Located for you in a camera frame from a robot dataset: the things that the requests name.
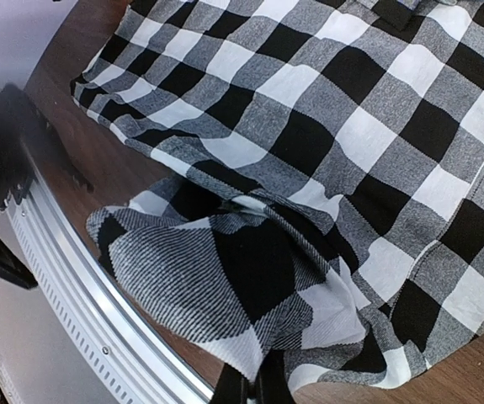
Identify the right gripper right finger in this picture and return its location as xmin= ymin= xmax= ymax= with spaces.
xmin=256 ymin=350 xmax=295 ymax=404

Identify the black white checkered shirt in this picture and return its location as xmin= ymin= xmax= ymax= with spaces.
xmin=72 ymin=1 xmax=484 ymax=391

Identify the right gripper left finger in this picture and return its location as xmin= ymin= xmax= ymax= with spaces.
xmin=213 ymin=364 xmax=250 ymax=404

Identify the front aluminium rail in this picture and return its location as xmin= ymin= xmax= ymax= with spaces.
xmin=5 ymin=173 xmax=212 ymax=403

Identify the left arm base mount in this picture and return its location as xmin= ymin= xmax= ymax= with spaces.
xmin=0 ymin=83 xmax=93 ymax=290

